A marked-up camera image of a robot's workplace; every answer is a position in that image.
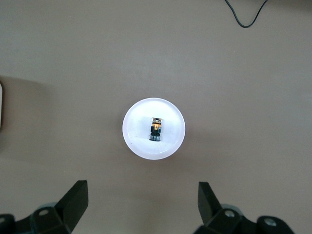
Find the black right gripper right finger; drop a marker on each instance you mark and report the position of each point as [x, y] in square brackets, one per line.
[214, 217]

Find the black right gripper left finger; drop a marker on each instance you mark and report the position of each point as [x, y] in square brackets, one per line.
[68, 214]

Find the orange and black switch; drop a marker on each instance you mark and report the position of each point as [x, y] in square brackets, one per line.
[155, 132]

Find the white lunch box grey clips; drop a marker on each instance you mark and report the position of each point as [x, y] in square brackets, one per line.
[1, 104]

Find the round pink plate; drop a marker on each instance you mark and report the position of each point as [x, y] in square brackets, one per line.
[136, 136]

